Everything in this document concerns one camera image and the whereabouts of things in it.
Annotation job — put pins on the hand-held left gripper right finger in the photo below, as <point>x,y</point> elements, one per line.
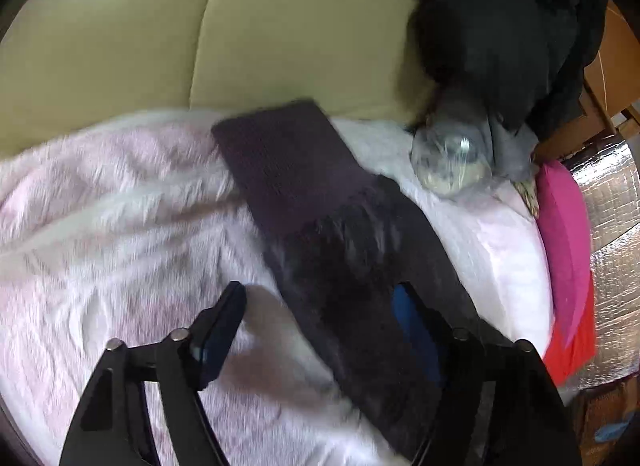
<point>414,328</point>

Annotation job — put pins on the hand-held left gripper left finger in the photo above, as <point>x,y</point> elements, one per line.
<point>223,328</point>

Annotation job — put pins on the dark purple-black garment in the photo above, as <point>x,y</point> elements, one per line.
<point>325,256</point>

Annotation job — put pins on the pile of black clothes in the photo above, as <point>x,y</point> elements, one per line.
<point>500,35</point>

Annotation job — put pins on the pale pink fluffy blanket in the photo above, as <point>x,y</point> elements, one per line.
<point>125,246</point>

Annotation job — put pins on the red pillow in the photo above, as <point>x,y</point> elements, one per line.
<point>575,341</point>

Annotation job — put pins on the magenta pillow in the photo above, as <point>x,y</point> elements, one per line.
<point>565,241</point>

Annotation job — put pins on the grey cloth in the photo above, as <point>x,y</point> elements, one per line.
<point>510,145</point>

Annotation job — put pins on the silver foil insulation mat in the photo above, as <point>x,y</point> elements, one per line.
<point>612,256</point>

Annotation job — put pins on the cream sofa backrest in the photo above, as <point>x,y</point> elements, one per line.
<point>150,30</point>

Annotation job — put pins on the brown wooden furniture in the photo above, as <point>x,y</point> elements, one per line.
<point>615,75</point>

